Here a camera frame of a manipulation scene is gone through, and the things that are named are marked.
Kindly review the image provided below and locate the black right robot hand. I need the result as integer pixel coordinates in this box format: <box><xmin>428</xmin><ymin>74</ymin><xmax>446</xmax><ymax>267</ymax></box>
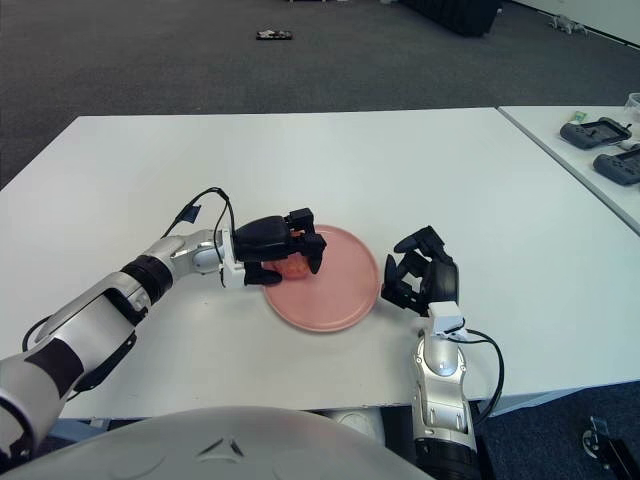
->
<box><xmin>380</xmin><ymin>225</ymin><xmax>460</xmax><ymax>317</ymax></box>

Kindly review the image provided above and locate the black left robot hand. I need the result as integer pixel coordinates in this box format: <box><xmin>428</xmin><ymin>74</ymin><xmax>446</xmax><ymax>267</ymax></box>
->
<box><xmin>232</xmin><ymin>205</ymin><xmax>329</xmax><ymax>289</ymax></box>

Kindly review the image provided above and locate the red apple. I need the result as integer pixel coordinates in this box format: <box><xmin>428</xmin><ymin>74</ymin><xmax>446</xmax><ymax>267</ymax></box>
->
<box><xmin>263</xmin><ymin>228</ymin><xmax>310</xmax><ymax>281</ymax></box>

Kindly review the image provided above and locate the pink round plate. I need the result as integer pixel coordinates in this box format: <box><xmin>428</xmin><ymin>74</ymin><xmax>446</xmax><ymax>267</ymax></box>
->
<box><xmin>263</xmin><ymin>224</ymin><xmax>379</xmax><ymax>334</ymax></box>

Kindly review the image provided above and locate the dark grey game controller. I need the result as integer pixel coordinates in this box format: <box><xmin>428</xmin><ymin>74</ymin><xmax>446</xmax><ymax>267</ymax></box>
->
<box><xmin>559</xmin><ymin>117</ymin><xmax>634</xmax><ymax>150</ymax></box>
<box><xmin>593</xmin><ymin>149</ymin><xmax>640</xmax><ymax>186</ymax></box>

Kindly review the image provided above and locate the silver robot torso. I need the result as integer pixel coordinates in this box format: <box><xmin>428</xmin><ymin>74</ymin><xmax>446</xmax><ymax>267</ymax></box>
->
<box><xmin>0</xmin><ymin>407</ymin><xmax>431</xmax><ymax>480</ymax></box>

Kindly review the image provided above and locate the black caster wheel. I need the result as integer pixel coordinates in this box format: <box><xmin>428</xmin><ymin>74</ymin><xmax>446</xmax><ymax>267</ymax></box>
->
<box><xmin>582</xmin><ymin>416</ymin><xmax>640</xmax><ymax>476</ymax></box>

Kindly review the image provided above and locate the black case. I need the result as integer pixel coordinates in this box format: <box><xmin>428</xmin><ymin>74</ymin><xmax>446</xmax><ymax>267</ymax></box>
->
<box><xmin>399</xmin><ymin>0</ymin><xmax>502</xmax><ymax>37</ymax></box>

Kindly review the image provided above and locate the small grey toy robot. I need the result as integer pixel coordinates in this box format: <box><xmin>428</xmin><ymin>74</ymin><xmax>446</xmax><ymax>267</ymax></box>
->
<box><xmin>547</xmin><ymin>13</ymin><xmax>589</xmax><ymax>34</ymax></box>

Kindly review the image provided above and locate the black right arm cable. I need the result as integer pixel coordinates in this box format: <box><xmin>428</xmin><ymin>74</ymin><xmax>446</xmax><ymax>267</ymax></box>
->
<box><xmin>462</xmin><ymin>327</ymin><xmax>505</xmax><ymax>424</ymax></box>

